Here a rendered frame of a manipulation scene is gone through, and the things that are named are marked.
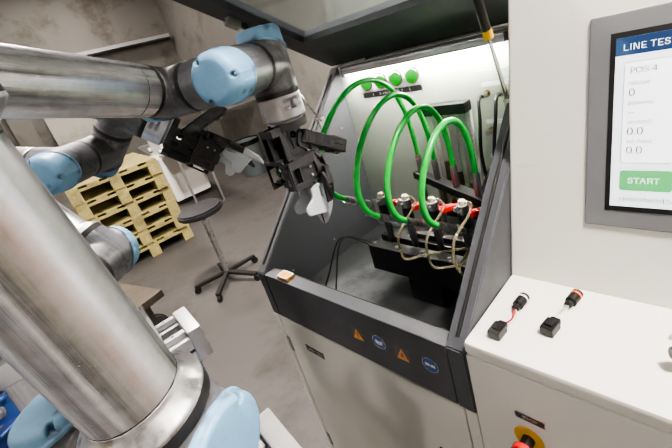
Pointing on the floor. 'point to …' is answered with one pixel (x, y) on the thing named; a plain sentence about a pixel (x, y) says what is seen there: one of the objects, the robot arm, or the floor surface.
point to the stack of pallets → (132, 203)
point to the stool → (214, 243)
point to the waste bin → (254, 152)
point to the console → (569, 184)
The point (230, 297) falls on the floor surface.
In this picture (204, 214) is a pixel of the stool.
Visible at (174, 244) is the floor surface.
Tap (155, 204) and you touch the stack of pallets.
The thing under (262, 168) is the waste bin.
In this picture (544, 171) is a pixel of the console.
